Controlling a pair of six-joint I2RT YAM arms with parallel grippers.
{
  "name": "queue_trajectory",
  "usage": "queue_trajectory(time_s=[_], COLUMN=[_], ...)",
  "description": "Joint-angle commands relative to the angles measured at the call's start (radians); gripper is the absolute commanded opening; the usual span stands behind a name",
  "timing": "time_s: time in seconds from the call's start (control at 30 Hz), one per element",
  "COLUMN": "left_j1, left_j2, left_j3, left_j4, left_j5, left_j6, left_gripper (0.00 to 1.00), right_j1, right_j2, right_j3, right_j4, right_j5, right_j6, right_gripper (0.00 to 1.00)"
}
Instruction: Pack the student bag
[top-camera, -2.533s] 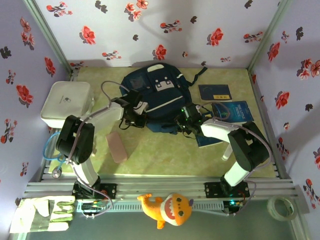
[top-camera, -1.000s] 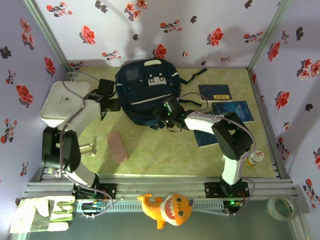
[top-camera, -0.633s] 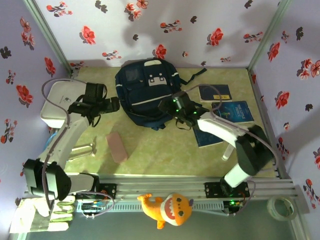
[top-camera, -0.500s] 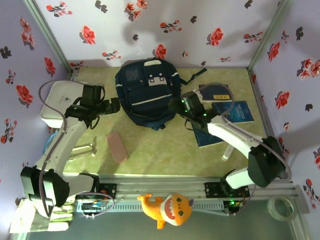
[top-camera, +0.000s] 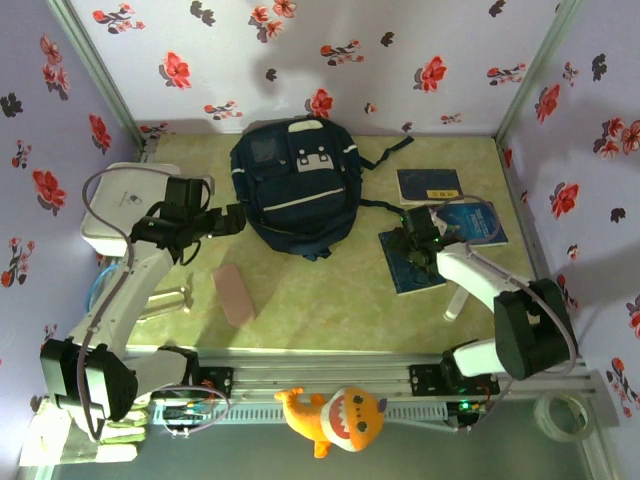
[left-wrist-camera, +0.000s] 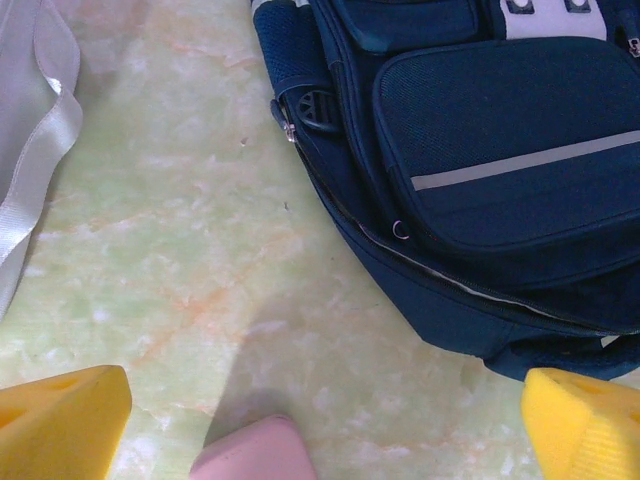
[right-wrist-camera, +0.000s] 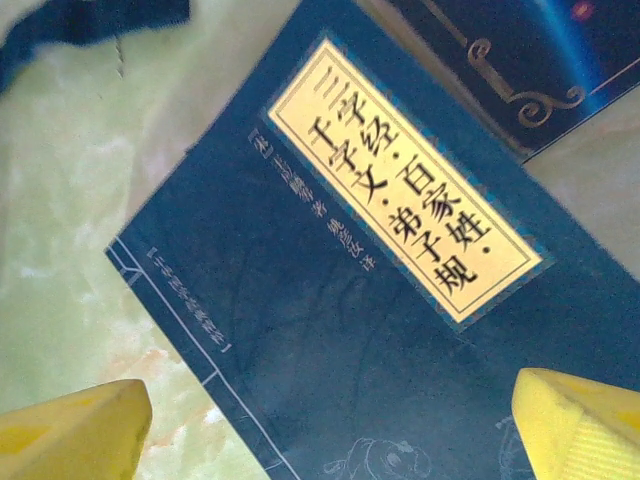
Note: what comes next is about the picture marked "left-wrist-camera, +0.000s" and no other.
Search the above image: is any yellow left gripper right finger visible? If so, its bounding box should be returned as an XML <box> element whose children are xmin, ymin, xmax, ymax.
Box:
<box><xmin>520</xmin><ymin>367</ymin><xmax>640</xmax><ymax>480</ymax></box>

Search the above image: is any white fabric storage case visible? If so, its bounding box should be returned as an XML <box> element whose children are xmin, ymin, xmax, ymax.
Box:
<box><xmin>0</xmin><ymin>0</ymin><xmax>84</xmax><ymax>321</ymax></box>

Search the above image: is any navy blue school backpack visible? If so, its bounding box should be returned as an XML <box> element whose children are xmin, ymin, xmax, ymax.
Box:
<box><xmin>249</xmin><ymin>0</ymin><xmax>640</xmax><ymax>384</ymax></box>

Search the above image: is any pink pencil case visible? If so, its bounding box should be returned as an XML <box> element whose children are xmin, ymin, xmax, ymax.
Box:
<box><xmin>188</xmin><ymin>413</ymin><xmax>321</xmax><ymax>480</ymax></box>

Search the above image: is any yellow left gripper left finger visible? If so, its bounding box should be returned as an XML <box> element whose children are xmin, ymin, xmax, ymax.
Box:
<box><xmin>0</xmin><ymin>364</ymin><xmax>133</xmax><ymax>480</ymax></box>

